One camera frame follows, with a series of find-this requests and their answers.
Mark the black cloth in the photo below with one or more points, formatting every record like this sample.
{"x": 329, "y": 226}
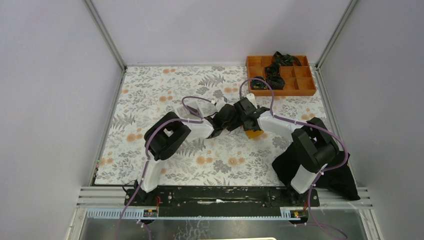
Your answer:
{"x": 339, "y": 180}

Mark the white card box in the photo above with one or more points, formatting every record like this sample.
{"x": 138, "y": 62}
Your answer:
{"x": 201, "y": 107}

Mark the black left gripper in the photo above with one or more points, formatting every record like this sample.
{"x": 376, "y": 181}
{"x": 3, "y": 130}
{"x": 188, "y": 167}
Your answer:
{"x": 236, "y": 123}

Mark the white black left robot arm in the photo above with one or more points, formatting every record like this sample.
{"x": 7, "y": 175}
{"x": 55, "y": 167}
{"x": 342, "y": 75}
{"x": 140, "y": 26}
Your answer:
{"x": 164, "y": 138}

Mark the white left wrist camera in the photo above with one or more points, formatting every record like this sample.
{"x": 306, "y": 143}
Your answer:
{"x": 220, "y": 103}

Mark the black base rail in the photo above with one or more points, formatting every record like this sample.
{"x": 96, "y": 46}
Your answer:
{"x": 220, "y": 201}

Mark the yellow leather card holder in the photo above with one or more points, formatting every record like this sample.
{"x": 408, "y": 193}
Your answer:
{"x": 254, "y": 132}

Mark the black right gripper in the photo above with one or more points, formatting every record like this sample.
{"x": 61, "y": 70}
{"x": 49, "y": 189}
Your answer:
{"x": 247, "y": 128}

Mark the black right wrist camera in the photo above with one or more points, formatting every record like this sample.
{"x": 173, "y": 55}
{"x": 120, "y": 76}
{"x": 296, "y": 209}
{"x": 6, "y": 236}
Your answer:
{"x": 246, "y": 105}

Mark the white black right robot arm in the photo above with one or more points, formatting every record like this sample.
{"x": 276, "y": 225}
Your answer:
{"x": 314, "y": 145}

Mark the orange wooden divided tray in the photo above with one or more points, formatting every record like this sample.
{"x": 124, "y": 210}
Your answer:
{"x": 298, "y": 78}

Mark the blue yellow rolled tie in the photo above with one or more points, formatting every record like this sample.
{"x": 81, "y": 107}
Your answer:
{"x": 258, "y": 83}

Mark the dark brown rolled tie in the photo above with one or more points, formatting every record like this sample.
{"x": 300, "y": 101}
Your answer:
{"x": 276, "y": 82}

